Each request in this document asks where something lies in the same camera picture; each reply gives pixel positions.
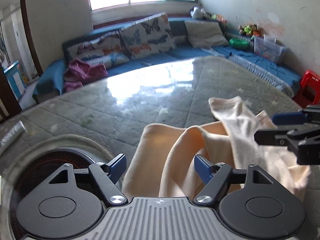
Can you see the cream beige garment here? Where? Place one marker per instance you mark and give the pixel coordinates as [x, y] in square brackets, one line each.
[163, 164]

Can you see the green plastic bowl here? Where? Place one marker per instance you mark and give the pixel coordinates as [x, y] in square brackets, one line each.
[239, 44]

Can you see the magenta cloth on sofa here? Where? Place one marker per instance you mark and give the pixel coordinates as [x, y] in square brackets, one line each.
[80, 73]

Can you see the blue white storage cabinet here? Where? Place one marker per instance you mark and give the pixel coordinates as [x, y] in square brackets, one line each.
[15, 80]

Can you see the round black induction cooktop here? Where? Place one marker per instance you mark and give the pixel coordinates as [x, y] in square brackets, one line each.
[42, 167]

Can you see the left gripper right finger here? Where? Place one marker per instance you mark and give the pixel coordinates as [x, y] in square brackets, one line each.
[215, 177]

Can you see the large butterfly cushion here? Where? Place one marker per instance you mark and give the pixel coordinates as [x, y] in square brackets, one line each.
[148, 36]

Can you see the black white plush toy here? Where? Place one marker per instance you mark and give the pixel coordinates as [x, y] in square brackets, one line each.
[198, 13]

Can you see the dark wooden door frame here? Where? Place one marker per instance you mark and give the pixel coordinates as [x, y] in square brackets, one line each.
[29, 38]

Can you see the yellow green plush toys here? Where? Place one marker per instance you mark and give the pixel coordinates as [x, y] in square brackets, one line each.
[249, 30]

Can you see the small butterfly cushion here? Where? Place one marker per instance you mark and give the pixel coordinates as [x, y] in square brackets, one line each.
[106, 49]

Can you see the red plastic stool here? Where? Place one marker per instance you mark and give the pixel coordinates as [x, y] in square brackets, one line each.
[308, 94]

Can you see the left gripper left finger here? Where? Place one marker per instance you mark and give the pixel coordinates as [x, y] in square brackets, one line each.
[106, 175]

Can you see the plain beige cushion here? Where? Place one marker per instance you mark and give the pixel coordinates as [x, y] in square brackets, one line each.
[205, 34]

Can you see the quilted grey table cover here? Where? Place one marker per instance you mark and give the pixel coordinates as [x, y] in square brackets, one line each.
[107, 117]

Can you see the clear plastic storage box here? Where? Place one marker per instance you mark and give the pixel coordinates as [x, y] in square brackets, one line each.
[269, 50]

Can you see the blue corner sofa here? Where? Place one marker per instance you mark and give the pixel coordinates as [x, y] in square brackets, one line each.
[281, 76]

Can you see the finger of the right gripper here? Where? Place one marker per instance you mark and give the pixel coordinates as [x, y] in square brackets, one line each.
[309, 115]
[303, 143]

